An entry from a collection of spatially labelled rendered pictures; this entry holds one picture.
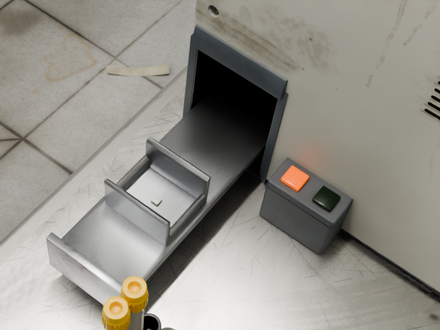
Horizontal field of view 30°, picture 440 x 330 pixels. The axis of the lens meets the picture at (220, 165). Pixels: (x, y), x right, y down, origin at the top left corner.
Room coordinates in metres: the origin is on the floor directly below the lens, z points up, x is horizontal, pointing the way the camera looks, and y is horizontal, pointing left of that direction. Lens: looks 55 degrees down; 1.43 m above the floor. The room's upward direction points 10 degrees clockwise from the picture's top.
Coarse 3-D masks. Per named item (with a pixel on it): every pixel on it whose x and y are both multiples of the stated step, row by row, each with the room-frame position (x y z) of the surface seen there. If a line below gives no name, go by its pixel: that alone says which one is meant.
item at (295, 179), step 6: (294, 168) 0.36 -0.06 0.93; (288, 174) 0.35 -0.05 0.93; (294, 174) 0.35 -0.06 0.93; (300, 174) 0.35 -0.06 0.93; (282, 180) 0.35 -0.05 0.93; (288, 180) 0.35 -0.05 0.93; (294, 180) 0.35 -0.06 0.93; (300, 180) 0.35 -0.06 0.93; (306, 180) 0.35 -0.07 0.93; (294, 186) 0.34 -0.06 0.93; (300, 186) 0.34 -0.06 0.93
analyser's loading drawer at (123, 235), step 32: (224, 96) 0.43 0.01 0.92; (192, 128) 0.39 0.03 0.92; (224, 128) 0.39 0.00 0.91; (256, 128) 0.40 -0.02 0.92; (160, 160) 0.34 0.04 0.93; (192, 160) 0.36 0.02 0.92; (224, 160) 0.36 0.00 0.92; (128, 192) 0.30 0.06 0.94; (160, 192) 0.32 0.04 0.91; (192, 192) 0.33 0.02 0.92; (224, 192) 0.34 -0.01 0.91; (96, 224) 0.29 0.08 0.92; (128, 224) 0.29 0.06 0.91; (160, 224) 0.28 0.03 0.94; (192, 224) 0.30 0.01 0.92; (64, 256) 0.25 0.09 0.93; (96, 256) 0.26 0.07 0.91; (128, 256) 0.27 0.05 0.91; (160, 256) 0.27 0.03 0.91; (96, 288) 0.24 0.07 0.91
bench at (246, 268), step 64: (128, 128) 0.41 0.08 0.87; (64, 192) 0.33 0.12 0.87; (256, 192) 0.37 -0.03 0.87; (0, 256) 0.27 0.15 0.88; (192, 256) 0.30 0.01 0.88; (256, 256) 0.31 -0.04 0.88; (320, 256) 0.32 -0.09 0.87; (0, 320) 0.22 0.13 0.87; (64, 320) 0.23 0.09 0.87; (192, 320) 0.25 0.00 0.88; (256, 320) 0.26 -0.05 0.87; (320, 320) 0.26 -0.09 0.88; (384, 320) 0.27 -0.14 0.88
